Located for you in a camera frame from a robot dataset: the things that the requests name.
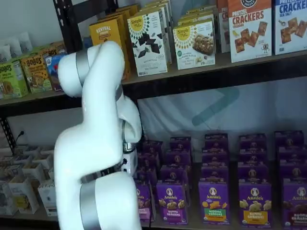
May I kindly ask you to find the purple Annie's box yellow patch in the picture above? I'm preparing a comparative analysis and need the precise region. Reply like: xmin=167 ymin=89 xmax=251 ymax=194
xmin=238 ymin=133 xmax=267 ymax=150
xmin=238 ymin=182 xmax=273 ymax=227
xmin=237 ymin=164 xmax=269 ymax=185
xmin=238 ymin=148 xmax=268 ymax=166

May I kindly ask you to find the Simple Mills sweet thins box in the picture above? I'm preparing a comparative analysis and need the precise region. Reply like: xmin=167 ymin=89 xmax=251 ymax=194
xmin=140 ymin=0 xmax=174 ymax=65
xmin=127 ymin=11 xmax=168 ymax=77

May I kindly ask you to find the purple Annie's box maroon patch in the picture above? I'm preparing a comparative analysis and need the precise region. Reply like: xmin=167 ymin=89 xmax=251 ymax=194
xmin=274 ymin=130 xmax=305 ymax=148
xmin=277 ymin=146 xmax=307 ymax=168
xmin=279 ymin=166 xmax=307 ymax=186
xmin=282 ymin=184 xmax=307 ymax=228

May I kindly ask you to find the white Organic Pantry box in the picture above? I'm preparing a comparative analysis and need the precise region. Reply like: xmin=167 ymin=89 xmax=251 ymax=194
xmin=12 ymin=155 xmax=33 ymax=168
xmin=0 ymin=184 xmax=19 ymax=216
xmin=23 ymin=145 xmax=41 ymax=156
xmin=37 ymin=179 xmax=59 ymax=217
xmin=21 ymin=162 xmax=47 ymax=183
xmin=32 ymin=153 xmax=55 ymax=171
xmin=8 ymin=176 xmax=40 ymax=214
xmin=39 ymin=145 xmax=55 ymax=156
xmin=3 ymin=165 xmax=24 ymax=185
xmin=47 ymin=166 xmax=57 ymax=182

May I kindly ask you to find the white backdrop teal logo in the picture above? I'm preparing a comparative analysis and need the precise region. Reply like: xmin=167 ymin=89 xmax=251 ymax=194
xmin=138 ymin=76 xmax=307 ymax=154

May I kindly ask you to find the blue Clif Zbar box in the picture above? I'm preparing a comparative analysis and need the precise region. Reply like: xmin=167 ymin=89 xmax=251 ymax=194
xmin=44 ymin=54 xmax=68 ymax=92
xmin=82 ymin=35 xmax=94 ymax=58

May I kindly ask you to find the cheddar pretzel crackers box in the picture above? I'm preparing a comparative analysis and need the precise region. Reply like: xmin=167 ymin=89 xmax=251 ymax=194
xmin=216 ymin=0 xmax=231 ymax=54
xmin=227 ymin=0 xmax=273 ymax=64

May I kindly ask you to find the black metal shelving rack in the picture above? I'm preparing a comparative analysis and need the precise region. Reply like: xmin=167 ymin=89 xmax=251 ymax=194
xmin=52 ymin=0 xmax=307 ymax=230
xmin=0 ymin=0 xmax=83 ymax=230

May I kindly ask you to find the sea salt pretzel crackers box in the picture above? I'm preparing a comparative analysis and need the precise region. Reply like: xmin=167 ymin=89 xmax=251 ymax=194
xmin=274 ymin=0 xmax=307 ymax=56

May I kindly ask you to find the yellow Bobo's box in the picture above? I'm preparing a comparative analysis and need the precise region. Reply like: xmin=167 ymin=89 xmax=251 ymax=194
xmin=20 ymin=54 xmax=53 ymax=94
xmin=38 ymin=42 xmax=68 ymax=58

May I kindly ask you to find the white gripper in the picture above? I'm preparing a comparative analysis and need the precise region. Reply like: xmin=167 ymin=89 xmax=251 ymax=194
xmin=121 ymin=151 xmax=139 ymax=178

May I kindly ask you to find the white stand-up pouch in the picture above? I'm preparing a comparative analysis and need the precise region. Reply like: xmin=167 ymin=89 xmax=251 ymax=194
xmin=18 ymin=32 xmax=33 ymax=52
xmin=0 ymin=44 xmax=12 ymax=63
xmin=7 ymin=35 xmax=22 ymax=58

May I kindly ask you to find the Simple Mills bars box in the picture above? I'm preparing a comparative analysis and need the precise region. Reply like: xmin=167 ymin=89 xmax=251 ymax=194
xmin=172 ymin=18 xmax=216 ymax=70
xmin=177 ymin=4 xmax=218 ymax=24

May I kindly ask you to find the orange Revival snack box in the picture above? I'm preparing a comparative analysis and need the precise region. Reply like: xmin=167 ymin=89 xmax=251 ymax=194
xmin=88 ymin=18 xmax=128 ymax=81
xmin=105 ymin=3 xmax=141 ymax=29

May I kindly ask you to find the purple Annie's Hidden Veggies box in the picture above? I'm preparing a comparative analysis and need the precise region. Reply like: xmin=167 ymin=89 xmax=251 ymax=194
xmin=202 ymin=147 xmax=229 ymax=167
xmin=204 ymin=133 xmax=228 ymax=149
xmin=201 ymin=165 xmax=230 ymax=184
xmin=198 ymin=181 xmax=231 ymax=225

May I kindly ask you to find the green Bobo's box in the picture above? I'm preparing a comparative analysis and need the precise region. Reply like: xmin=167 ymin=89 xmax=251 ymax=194
xmin=0 ymin=59 xmax=29 ymax=100

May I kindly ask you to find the purple Annie's box pink patch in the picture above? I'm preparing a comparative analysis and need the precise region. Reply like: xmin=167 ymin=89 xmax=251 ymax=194
xmin=142 ymin=140 xmax=165 ymax=156
xmin=134 ymin=167 xmax=158 ymax=186
xmin=138 ymin=153 xmax=160 ymax=171
xmin=135 ymin=183 xmax=156 ymax=223

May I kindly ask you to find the purple Annie's box violet patch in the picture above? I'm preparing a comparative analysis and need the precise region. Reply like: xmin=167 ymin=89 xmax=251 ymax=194
xmin=165 ymin=149 xmax=191 ymax=167
xmin=169 ymin=136 xmax=192 ymax=151
xmin=155 ymin=183 xmax=188 ymax=225
xmin=160 ymin=165 xmax=189 ymax=185

